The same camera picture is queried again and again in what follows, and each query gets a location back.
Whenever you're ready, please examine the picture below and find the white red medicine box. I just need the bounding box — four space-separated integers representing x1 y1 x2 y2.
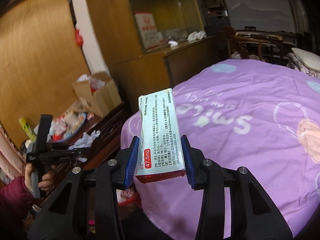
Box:
136 88 185 184

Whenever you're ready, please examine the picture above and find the red plastic trash basket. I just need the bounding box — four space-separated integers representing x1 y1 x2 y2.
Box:
116 188 141 207

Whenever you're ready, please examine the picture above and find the person's left hand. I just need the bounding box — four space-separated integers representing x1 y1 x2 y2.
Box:
24 162 57 193

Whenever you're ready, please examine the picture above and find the yellow green box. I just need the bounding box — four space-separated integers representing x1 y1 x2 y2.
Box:
19 117 37 142

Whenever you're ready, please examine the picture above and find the blue plate with clutter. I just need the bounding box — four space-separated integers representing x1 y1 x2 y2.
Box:
31 111 87 143

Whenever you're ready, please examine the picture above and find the dark carved wooden dresser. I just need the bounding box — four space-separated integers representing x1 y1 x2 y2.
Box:
39 102 131 205

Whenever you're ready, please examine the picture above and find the purple printed bed sheet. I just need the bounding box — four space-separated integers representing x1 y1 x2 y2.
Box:
122 59 319 239

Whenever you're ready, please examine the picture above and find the brown cardboard box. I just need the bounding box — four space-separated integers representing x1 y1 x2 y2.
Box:
72 72 122 118

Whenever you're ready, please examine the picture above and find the small white tissue on cabinet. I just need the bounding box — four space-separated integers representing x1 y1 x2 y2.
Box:
168 40 178 48

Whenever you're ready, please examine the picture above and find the white cloth on cabinet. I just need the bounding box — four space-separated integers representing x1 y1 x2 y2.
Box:
187 31 207 42

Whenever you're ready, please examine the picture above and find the wooden armchair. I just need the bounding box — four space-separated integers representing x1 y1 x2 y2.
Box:
223 27 284 61

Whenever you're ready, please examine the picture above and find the red white certificate sign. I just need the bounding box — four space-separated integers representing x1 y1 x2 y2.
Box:
134 11 160 50

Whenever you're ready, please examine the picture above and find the wooden glass-door cabinet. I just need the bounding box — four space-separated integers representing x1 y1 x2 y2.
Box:
86 0 219 112

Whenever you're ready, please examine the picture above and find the floral folded quilt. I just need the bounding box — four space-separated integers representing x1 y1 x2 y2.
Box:
287 53 320 79

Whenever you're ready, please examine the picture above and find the cream pillow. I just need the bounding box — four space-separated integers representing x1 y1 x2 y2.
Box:
291 48 320 72

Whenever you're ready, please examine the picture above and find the large white covered screen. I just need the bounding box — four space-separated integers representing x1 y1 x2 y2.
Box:
225 0 296 33

